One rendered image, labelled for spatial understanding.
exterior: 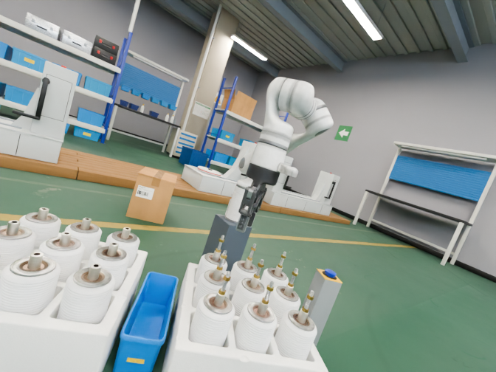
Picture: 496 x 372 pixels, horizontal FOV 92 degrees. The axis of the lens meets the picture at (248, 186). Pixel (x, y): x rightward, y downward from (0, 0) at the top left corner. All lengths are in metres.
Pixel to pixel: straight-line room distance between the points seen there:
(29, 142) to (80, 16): 6.81
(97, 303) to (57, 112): 1.93
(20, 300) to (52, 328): 0.09
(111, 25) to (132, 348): 8.66
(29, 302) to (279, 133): 0.63
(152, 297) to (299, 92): 0.84
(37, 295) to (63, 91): 1.91
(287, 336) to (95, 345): 0.44
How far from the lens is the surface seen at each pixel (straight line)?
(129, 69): 6.45
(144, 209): 1.73
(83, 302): 0.66
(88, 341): 0.67
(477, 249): 5.69
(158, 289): 1.01
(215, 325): 0.66
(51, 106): 2.43
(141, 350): 0.78
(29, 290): 0.69
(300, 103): 0.55
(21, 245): 0.83
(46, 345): 0.70
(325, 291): 0.95
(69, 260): 0.79
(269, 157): 0.53
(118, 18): 9.08
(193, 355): 0.66
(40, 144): 2.40
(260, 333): 0.69
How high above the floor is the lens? 0.63
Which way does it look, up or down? 7 degrees down
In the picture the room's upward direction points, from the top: 19 degrees clockwise
